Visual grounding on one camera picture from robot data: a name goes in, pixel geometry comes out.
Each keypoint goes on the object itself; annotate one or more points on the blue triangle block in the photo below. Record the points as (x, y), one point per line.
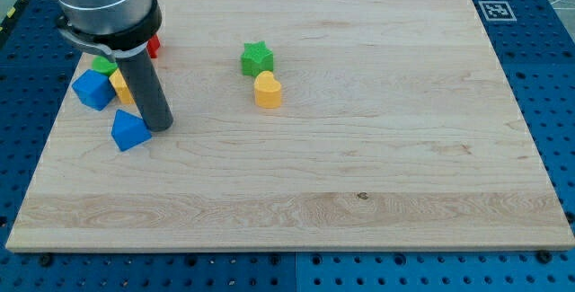
(128, 130)

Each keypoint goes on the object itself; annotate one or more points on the white fiducial marker tag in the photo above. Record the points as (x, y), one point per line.
(497, 11)

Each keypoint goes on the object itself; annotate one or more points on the yellow heart block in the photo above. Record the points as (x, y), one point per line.
(267, 90)

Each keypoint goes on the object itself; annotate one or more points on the wooden board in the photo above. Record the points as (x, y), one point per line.
(398, 131)

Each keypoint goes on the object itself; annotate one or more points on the red block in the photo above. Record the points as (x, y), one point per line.
(153, 46)

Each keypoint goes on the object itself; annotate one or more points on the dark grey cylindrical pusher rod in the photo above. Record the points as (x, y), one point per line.
(144, 85)

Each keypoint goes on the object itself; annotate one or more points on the green star block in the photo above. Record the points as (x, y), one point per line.
(256, 58)

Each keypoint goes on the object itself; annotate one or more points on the blue cube block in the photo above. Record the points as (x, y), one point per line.
(94, 89)

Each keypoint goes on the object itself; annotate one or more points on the green round block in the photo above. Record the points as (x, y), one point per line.
(103, 66)

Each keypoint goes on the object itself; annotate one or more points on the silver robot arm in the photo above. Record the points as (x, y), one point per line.
(120, 30)

